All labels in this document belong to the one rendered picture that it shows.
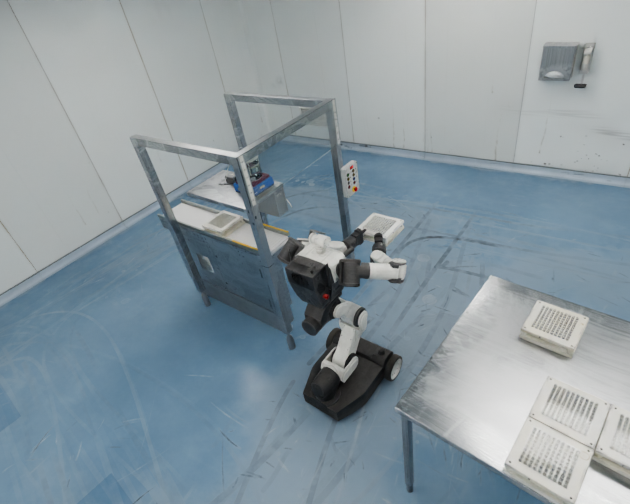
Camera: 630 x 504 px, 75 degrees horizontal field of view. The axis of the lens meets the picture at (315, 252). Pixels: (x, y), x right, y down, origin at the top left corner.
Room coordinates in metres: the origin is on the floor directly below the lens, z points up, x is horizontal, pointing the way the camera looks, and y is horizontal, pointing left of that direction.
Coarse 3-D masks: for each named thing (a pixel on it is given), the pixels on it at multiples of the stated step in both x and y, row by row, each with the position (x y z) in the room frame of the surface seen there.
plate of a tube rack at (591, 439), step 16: (544, 384) 1.01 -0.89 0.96; (560, 384) 1.00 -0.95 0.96; (544, 400) 0.94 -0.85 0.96; (592, 400) 0.90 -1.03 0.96; (528, 416) 0.89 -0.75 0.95; (544, 416) 0.87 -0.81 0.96; (560, 416) 0.86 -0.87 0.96; (560, 432) 0.80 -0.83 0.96; (576, 432) 0.78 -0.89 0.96; (592, 432) 0.77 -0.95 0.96; (592, 448) 0.71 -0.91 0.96
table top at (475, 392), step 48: (528, 288) 1.66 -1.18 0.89; (480, 336) 1.39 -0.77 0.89; (624, 336) 1.22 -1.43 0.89; (432, 384) 1.17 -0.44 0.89; (480, 384) 1.12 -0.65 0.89; (528, 384) 1.07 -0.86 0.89; (576, 384) 1.02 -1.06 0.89; (624, 384) 0.98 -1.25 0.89; (432, 432) 0.94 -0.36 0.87; (480, 432) 0.89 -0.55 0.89; (624, 480) 0.61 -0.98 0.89
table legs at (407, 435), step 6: (402, 420) 1.08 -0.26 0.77; (408, 420) 1.06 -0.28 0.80; (402, 426) 1.08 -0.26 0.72; (408, 426) 1.06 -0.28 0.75; (402, 432) 1.08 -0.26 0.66; (408, 432) 1.06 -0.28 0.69; (402, 438) 1.08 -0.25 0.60; (408, 438) 1.06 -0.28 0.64; (408, 444) 1.06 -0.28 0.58; (408, 450) 1.06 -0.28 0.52; (408, 456) 1.06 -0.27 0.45; (408, 462) 1.06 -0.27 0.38; (408, 468) 1.06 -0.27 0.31; (408, 474) 1.06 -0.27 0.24; (408, 480) 1.07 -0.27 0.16; (408, 486) 1.07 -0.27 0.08
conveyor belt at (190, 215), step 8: (176, 208) 3.42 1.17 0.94; (184, 208) 3.39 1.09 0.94; (192, 208) 3.36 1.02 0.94; (176, 216) 3.27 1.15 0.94; (184, 216) 3.24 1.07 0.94; (192, 216) 3.21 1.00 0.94; (200, 216) 3.18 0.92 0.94; (208, 216) 3.16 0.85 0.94; (192, 224) 3.07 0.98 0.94; (200, 224) 3.05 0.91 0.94; (248, 224) 2.89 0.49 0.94; (240, 232) 2.80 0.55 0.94; (248, 232) 2.77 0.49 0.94; (272, 232) 2.70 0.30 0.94; (240, 240) 2.68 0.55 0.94; (248, 240) 2.66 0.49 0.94; (272, 240) 2.59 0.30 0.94; (280, 240) 2.57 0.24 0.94; (272, 248) 2.49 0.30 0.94
